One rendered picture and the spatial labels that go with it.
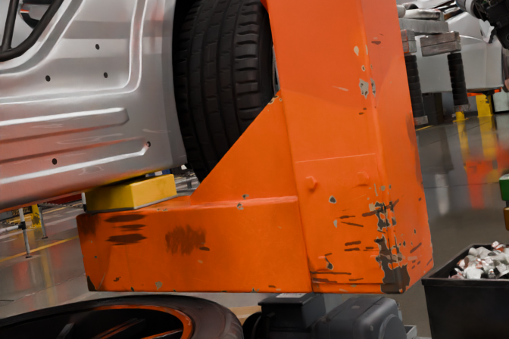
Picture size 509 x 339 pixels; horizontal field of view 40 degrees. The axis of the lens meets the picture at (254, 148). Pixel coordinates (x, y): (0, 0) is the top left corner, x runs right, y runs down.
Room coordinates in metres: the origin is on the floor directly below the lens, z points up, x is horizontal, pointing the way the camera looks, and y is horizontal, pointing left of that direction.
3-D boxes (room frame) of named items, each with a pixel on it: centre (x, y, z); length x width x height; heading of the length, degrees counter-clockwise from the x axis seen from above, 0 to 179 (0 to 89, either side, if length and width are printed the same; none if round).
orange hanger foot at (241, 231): (1.34, 0.12, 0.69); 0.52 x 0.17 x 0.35; 57
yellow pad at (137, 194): (1.44, 0.26, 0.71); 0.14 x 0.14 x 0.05; 57
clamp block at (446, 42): (1.79, -0.51, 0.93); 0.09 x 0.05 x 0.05; 57
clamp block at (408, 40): (1.50, -0.32, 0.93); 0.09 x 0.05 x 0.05; 57
